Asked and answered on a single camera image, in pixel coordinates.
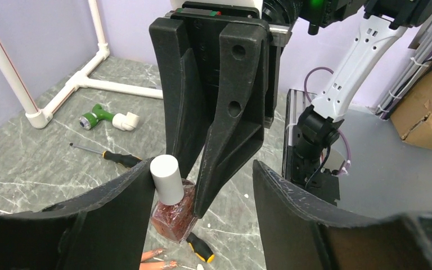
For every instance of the white pvc pipe frame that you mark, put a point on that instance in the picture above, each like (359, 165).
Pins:
(48, 40)

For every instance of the glitter nail polish bottle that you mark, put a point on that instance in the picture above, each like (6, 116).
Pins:
(173, 213)

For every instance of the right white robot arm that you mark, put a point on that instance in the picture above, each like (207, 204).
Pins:
(383, 23)

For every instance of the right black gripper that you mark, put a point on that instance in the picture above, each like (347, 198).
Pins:
(188, 43)

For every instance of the green valve pvc fitting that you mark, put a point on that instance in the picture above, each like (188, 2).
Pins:
(123, 122)

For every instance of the near black yellow screwdriver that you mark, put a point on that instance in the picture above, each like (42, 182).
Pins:
(200, 248)

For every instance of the far black yellow screwdriver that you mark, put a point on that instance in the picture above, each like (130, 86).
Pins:
(127, 161)

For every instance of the black yellow screwdriver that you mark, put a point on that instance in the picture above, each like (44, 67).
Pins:
(200, 248)
(127, 161)

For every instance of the mannequin practice hand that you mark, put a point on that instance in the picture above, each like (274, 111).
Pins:
(150, 260)

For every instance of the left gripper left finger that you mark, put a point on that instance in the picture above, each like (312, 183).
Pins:
(104, 228)

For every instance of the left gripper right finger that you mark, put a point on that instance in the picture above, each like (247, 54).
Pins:
(300, 231)

